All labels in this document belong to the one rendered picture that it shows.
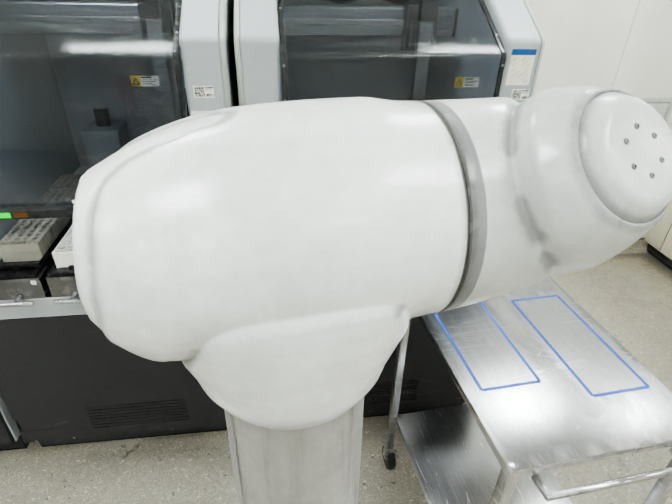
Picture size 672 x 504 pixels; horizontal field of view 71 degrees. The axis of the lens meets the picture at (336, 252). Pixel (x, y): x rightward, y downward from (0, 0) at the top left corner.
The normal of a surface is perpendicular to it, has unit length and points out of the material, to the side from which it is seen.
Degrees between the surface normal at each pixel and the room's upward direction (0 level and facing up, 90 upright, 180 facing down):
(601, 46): 90
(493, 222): 71
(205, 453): 0
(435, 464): 0
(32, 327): 90
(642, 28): 90
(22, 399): 90
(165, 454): 0
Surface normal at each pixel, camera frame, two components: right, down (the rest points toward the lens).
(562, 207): -0.28, 0.42
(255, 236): 0.19, 0.05
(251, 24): 0.08, -0.49
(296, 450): 0.11, 0.49
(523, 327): 0.02, -0.85
